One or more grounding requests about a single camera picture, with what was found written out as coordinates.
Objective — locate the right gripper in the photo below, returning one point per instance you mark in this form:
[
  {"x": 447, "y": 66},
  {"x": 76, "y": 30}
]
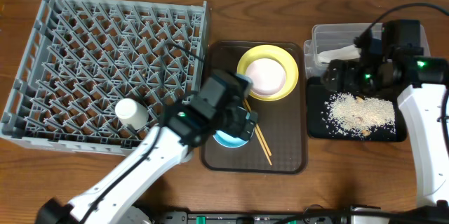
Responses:
[{"x": 348, "y": 69}]

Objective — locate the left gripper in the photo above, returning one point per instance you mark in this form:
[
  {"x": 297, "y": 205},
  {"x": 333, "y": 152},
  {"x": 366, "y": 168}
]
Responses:
[{"x": 246, "y": 123}]

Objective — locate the wooden chopstick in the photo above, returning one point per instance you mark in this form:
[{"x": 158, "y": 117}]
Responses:
[
  {"x": 263, "y": 141},
  {"x": 268, "y": 158}
]

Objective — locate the light blue bowl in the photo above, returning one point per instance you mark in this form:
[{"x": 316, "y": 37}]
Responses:
[{"x": 228, "y": 141}]

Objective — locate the white napkin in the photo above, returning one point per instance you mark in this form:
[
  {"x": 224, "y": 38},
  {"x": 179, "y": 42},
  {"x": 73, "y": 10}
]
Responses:
[{"x": 346, "y": 53}]

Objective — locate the white bowl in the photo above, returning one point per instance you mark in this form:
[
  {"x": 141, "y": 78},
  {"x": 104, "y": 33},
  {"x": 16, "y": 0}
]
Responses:
[{"x": 267, "y": 75}]

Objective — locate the yellow plate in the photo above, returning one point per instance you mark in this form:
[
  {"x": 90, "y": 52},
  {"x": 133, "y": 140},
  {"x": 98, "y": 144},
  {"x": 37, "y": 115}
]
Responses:
[{"x": 275, "y": 53}]

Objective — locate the small white cup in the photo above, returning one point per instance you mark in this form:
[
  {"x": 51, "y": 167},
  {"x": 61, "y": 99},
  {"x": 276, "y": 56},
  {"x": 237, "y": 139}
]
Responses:
[{"x": 131, "y": 113}]

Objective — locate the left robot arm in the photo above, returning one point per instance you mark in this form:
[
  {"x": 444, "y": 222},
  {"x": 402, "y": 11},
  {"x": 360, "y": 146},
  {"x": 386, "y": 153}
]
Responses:
[{"x": 218, "y": 106}]

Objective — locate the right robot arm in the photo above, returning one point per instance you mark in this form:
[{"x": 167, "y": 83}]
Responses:
[{"x": 397, "y": 64}]

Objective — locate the black waste tray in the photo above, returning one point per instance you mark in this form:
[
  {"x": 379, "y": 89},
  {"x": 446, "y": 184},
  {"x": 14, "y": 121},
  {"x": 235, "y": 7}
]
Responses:
[{"x": 317, "y": 94}]

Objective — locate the spilled rice pile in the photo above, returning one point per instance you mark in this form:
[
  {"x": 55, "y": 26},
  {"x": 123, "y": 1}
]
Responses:
[{"x": 349, "y": 115}]

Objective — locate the brown serving tray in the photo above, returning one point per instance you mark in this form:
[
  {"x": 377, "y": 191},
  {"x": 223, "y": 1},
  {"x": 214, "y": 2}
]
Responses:
[{"x": 283, "y": 125}]

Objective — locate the clear plastic bin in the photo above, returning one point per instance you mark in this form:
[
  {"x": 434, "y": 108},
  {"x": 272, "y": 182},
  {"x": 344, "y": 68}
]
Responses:
[{"x": 329, "y": 37}]

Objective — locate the grey plastic dish rack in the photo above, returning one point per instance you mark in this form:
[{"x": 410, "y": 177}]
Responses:
[{"x": 84, "y": 56}]

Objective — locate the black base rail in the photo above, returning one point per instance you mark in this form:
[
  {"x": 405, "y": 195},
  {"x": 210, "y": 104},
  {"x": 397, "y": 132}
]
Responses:
[{"x": 312, "y": 214}]

